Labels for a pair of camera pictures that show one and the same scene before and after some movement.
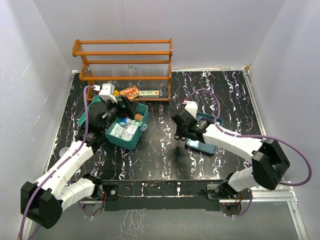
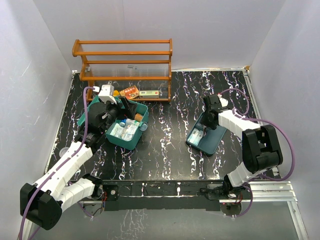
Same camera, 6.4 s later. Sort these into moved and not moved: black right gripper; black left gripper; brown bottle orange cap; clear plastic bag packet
Moved: black right gripper
Not moved: clear plastic bag packet; black left gripper; brown bottle orange cap
